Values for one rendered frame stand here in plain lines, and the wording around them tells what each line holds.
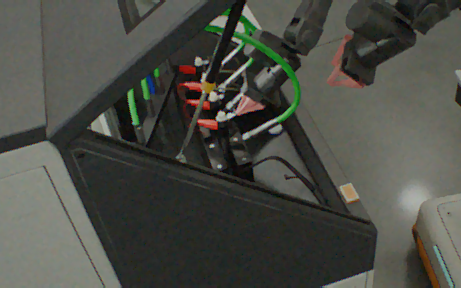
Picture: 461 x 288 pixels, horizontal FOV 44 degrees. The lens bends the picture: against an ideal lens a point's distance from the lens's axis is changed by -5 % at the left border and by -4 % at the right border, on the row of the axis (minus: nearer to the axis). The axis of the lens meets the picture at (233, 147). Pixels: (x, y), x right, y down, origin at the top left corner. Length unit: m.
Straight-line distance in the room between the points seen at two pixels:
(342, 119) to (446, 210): 0.95
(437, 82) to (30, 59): 2.58
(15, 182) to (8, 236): 0.13
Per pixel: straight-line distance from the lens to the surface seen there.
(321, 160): 1.52
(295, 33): 1.33
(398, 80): 3.30
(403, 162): 2.84
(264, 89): 1.36
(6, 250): 1.12
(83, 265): 1.17
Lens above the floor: 2.05
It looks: 44 degrees down
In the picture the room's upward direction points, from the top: 9 degrees counter-clockwise
